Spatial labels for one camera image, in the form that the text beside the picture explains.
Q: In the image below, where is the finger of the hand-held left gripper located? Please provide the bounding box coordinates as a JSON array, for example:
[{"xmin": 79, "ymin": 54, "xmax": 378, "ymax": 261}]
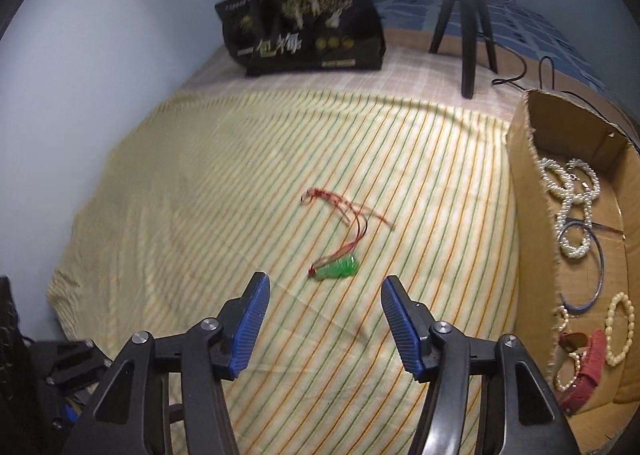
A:
[{"xmin": 27, "ymin": 339, "xmax": 114, "ymax": 436}]

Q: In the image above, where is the black power cable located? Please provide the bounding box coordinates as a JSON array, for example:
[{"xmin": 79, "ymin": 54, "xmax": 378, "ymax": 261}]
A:
[{"xmin": 492, "ymin": 55, "xmax": 640, "ymax": 136}]

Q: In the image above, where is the long pearl necklace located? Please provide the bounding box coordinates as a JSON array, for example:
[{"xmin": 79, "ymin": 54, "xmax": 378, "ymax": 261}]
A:
[{"xmin": 537, "ymin": 157, "xmax": 601, "ymax": 258}]

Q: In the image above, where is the cardboard box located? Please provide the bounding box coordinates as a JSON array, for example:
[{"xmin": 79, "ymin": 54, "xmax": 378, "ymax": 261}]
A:
[{"xmin": 505, "ymin": 89, "xmax": 640, "ymax": 455}]

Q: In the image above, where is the short pearl necklace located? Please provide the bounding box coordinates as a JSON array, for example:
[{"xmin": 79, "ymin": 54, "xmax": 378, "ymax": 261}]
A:
[{"xmin": 552, "ymin": 305, "xmax": 583, "ymax": 392}]

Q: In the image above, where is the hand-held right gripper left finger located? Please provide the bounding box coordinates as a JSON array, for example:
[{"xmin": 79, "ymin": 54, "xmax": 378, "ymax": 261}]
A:
[{"xmin": 75, "ymin": 271, "xmax": 271, "ymax": 455}]

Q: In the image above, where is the leather strap wristwatch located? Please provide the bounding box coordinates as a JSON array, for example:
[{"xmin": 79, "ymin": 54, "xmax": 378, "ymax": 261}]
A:
[{"xmin": 557, "ymin": 329, "xmax": 609, "ymax": 416}]

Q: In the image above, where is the black printed box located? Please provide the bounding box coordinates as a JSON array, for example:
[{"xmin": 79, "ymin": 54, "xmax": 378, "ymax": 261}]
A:
[{"xmin": 215, "ymin": 0, "xmax": 388, "ymax": 78}]

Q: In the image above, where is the red cord green pendant necklace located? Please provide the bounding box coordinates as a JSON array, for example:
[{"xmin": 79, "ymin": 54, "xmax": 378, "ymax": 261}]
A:
[{"xmin": 300, "ymin": 188, "xmax": 396, "ymax": 282}]

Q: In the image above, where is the yellow striped sheet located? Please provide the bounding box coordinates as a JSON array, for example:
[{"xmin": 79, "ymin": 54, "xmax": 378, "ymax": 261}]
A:
[{"xmin": 46, "ymin": 87, "xmax": 561, "ymax": 455}]

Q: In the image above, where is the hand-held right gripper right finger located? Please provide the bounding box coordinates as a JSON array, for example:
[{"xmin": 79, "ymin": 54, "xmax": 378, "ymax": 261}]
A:
[{"xmin": 381, "ymin": 276, "xmax": 581, "ymax": 455}]

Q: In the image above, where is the cream bead bracelet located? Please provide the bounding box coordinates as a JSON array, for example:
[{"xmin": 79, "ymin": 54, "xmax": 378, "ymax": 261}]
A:
[{"xmin": 605, "ymin": 291, "xmax": 636, "ymax": 367}]

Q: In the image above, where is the checked beige blanket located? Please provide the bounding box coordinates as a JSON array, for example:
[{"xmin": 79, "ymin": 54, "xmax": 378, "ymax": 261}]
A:
[{"xmin": 180, "ymin": 30, "xmax": 536, "ymax": 110}]

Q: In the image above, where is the thin black bangle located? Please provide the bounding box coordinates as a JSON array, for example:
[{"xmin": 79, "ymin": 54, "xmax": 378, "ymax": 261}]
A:
[{"xmin": 557, "ymin": 220, "xmax": 607, "ymax": 313}]

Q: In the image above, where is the blue patterned bed sheet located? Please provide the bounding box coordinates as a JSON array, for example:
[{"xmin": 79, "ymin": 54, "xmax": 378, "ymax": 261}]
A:
[{"xmin": 370, "ymin": 0, "xmax": 613, "ymax": 100}]

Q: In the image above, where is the black tripod stand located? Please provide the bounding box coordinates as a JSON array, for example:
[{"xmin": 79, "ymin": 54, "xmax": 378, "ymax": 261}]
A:
[{"xmin": 428, "ymin": 0, "xmax": 501, "ymax": 100}]

